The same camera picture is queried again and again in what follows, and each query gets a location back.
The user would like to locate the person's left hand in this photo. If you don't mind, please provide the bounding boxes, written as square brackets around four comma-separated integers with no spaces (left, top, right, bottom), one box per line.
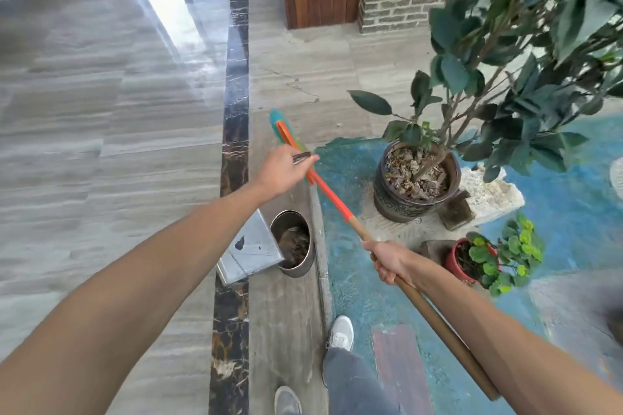
[252,145,321,202]

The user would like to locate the person's right hand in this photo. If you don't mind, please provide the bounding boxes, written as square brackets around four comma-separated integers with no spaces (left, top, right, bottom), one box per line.
[362,239,425,290]

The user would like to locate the orange broom with wooden handle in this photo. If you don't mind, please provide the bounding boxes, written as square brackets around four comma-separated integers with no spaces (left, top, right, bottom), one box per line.
[269,109,502,402]

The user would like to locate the pile of dry leaves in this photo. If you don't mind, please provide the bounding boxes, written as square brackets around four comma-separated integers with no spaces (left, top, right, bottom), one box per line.
[233,226,312,268]

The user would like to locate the square metal dustpan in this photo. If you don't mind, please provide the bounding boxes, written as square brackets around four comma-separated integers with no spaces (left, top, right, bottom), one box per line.
[215,150,312,287]

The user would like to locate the black waste bin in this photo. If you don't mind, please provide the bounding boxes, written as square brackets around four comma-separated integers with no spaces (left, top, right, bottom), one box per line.
[269,209,316,278]

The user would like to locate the person's left forearm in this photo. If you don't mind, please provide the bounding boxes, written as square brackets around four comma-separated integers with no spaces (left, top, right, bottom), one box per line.
[0,184,269,415]

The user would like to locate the person's right forearm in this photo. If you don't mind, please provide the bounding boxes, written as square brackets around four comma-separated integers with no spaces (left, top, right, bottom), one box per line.
[408,254,623,415]

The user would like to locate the person's right white shoe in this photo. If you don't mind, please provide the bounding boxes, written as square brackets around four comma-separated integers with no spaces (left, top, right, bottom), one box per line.
[324,315,355,352]

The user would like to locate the person's white shoe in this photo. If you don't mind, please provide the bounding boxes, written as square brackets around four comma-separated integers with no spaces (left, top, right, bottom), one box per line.
[274,385,302,415]
[324,315,355,352]

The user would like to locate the person's right leg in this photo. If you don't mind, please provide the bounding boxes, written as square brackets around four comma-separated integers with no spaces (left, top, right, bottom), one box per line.
[322,346,405,415]

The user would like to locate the person's left white shoe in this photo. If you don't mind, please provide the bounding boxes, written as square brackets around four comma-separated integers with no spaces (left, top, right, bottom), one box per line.
[274,385,302,415]

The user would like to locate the pale round stone slab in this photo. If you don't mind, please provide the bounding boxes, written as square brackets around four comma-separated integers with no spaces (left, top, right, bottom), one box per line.
[358,185,468,245]

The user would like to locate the brown stone block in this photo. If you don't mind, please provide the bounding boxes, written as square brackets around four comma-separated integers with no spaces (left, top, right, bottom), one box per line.
[419,239,458,267]

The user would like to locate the small red flower pot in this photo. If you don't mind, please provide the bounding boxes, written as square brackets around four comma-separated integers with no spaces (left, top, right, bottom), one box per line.
[443,238,500,284]

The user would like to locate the small dark stone block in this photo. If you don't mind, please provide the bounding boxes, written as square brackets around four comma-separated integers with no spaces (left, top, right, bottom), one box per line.
[437,189,477,231]

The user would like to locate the white carved stone block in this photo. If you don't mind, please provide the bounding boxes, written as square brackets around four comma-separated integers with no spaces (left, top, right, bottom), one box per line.
[457,162,526,226]

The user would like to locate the small plant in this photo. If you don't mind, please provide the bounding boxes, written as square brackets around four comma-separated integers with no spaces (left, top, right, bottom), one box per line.
[466,213,545,298]

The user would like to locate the green leafy potted tree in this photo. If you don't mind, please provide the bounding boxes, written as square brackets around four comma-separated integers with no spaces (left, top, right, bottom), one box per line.
[348,0,623,185]

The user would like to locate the round carved stone disc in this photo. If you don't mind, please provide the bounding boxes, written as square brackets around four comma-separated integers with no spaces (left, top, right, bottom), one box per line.
[609,156,623,202]

